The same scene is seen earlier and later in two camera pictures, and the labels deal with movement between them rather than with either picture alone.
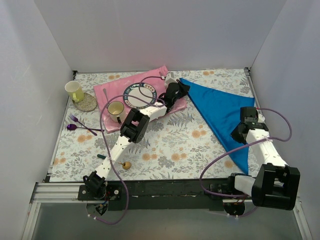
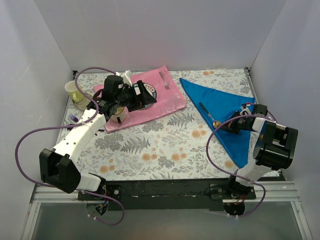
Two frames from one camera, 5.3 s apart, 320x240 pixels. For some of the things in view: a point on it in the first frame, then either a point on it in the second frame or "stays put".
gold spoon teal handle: x=126 y=165 → x=215 y=123
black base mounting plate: x=161 y=194 stays put
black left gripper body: x=180 y=86 → x=138 y=94
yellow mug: x=73 y=87 stays put
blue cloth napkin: x=224 y=110 stays put
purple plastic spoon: x=71 y=127 stays put
